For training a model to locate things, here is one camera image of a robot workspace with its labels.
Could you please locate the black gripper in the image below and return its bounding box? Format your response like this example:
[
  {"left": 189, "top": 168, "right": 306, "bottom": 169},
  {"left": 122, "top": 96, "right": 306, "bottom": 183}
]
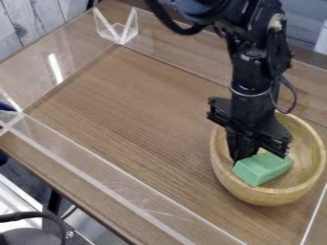
[{"left": 207, "top": 91, "right": 293, "bottom": 162}]

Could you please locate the black cable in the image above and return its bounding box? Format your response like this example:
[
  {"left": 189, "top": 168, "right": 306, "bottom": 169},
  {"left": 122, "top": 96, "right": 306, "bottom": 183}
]
[{"left": 0, "top": 211, "right": 70, "bottom": 245}]

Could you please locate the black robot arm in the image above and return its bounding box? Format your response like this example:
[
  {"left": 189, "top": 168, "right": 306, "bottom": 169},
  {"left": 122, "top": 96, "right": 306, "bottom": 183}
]
[{"left": 145, "top": 0, "right": 293, "bottom": 161}]

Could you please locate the blue object at edge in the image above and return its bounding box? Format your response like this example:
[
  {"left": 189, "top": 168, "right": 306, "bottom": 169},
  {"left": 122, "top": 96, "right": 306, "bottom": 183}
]
[{"left": 0, "top": 101, "right": 17, "bottom": 111}]

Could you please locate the green rectangular block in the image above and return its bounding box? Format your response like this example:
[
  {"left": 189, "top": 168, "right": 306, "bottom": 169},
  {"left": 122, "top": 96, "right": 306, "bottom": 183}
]
[{"left": 233, "top": 152, "right": 294, "bottom": 187}]

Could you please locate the clear acrylic tray enclosure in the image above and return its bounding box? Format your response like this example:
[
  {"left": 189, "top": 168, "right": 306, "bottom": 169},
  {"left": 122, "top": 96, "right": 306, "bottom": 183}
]
[{"left": 0, "top": 11, "right": 327, "bottom": 245}]

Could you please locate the light wooden bowl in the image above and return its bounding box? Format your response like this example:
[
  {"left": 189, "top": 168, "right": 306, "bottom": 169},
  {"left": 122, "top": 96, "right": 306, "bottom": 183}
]
[{"left": 210, "top": 114, "right": 327, "bottom": 207}]

